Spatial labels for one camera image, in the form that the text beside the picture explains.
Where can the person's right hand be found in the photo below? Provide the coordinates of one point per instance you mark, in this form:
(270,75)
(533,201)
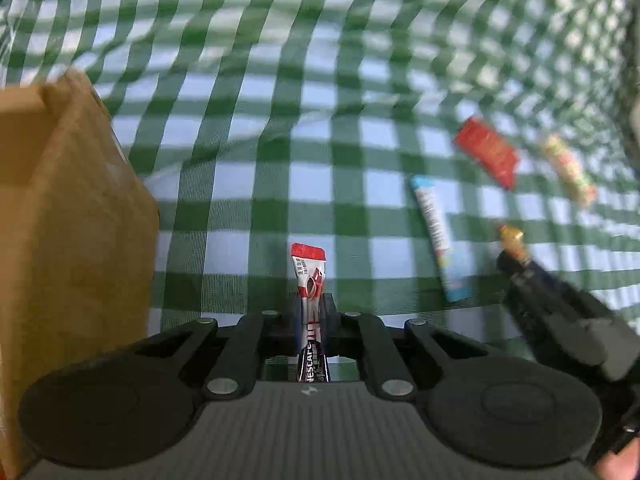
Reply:
(622,462)

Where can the green checked cloth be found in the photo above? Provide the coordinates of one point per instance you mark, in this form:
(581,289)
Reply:
(300,85)

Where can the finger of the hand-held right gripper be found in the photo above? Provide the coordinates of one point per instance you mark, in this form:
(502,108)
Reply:
(537,325)
(555,290)

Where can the red square snack packet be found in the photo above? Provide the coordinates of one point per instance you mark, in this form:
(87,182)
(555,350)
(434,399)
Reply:
(487,150)

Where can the red black coffee stick sachet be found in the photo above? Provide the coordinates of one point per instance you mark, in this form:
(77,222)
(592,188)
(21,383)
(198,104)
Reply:
(310,270)

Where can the cream wafer packet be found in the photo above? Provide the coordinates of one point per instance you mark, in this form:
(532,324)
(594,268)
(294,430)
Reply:
(570,170)

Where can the brown cardboard box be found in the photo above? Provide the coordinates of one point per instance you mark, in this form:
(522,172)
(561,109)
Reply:
(75,235)

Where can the light blue stick packet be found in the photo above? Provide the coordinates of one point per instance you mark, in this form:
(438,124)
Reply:
(440,235)

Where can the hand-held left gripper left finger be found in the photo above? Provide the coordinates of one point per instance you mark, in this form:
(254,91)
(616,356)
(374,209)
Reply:
(292,329)

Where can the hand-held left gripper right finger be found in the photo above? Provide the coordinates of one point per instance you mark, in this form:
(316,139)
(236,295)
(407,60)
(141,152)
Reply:
(331,329)

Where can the small red gold candy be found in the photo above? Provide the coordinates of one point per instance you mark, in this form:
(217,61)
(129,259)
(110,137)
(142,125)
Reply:
(512,240)

